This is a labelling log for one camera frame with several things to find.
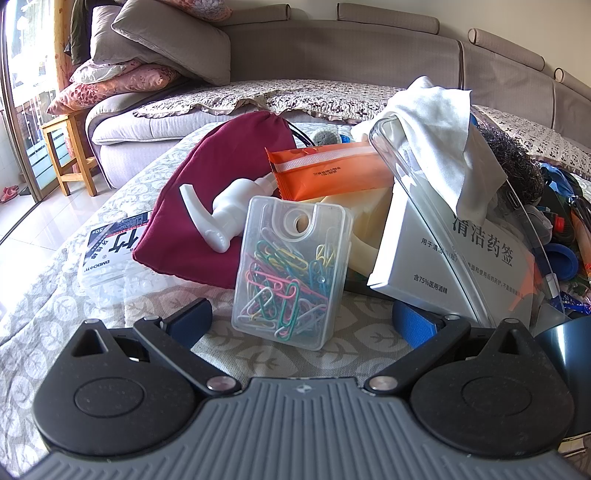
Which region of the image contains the dark steel wool scrubber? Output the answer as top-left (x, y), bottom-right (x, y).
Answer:
top-left (475, 124), bottom-right (546, 204)

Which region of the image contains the short patterned sofa cover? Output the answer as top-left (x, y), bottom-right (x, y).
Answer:
top-left (475, 104), bottom-right (591, 171)

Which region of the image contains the orange wet wipes packet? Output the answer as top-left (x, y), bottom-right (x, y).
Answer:
top-left (265, 141), bottom-right (393, 201)

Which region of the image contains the white spray trigger head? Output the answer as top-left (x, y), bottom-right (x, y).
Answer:
top-left (179, 173), bottom-right (278, 254)

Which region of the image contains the cream plastic box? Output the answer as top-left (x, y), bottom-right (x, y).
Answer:
top-left (295, 189), bottom-right (393, 278)

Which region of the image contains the clear paper clip box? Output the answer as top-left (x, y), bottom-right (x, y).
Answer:
top-left (231, 195), bottom-right (354, 352)

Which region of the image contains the maroon drawstring bag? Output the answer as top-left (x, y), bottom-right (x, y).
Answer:
top-left (131, 110), bottom-right (301, 291)

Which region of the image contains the blue strap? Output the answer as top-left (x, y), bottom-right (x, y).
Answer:
top-left (540, 164), bottom-right (578, 195)

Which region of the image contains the wooden post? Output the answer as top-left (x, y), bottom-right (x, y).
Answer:
top-left (53, 0), bottom-right (70, 93)

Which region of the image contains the grey round brush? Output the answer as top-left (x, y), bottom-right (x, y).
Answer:
top-left (308, 129), bottom-right (342, 147)

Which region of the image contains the small grey cushion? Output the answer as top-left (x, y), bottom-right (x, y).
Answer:
top-left (90, 7), bottom-right (139, 65)

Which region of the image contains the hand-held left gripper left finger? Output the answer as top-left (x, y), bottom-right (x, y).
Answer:
top-left (69, 298), bottom-right (238, 398)

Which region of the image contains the wooden stool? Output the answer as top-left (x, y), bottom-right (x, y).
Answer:
top-left (41, 111), bottom-right (100, 201)

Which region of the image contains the pale silky pillow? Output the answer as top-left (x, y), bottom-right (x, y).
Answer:
top-left (69, 60), bottom-right (139, 84)

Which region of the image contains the blue bottle cap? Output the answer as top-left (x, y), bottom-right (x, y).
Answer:
top-left (545, 244), bottom-right (580, 280)

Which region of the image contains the long patterned sofa cover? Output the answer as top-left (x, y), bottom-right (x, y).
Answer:
top-left (133, 78), bottom-right (419, 125)

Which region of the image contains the purple floral pillow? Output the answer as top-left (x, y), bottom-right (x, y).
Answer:
top-left (185, 0), bottom-right (234, 19)

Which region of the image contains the leaf patterned cloth desktop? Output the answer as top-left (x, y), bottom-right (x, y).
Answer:
top-left (0, 115), bottom-right (591, 462)

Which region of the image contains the dark hanging clothing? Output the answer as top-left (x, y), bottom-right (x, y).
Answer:
top-left (69, 0), bottom-right (93, 65)

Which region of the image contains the clear plastic container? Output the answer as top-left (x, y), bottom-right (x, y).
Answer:
top-left (368, 115), bottom-right (568, 333)

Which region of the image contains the large grey cushion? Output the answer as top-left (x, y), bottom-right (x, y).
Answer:
top-left (111, 0), bottom-right (232, 86)

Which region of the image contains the pink floral pillow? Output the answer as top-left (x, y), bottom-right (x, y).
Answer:
top-left (46, 65), bottom-right (183, 116)

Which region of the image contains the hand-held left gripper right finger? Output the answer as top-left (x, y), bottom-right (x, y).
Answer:
top-left (367, 302), bottom-right (536, 398)

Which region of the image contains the grey sofa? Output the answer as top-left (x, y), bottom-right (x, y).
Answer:
top-left (85, 2), bottom-right (591, 190)

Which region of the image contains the white cloth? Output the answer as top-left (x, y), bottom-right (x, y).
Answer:
top-left (351, 76), bottom-right (509, 227)

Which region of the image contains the white cardboard box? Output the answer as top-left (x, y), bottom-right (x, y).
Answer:
top-left (367, 185), bottom-right (532, 330)

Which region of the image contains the clear packet with dark label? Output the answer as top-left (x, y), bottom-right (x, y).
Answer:
top-left (76, 210), bottom-right (155, 308)

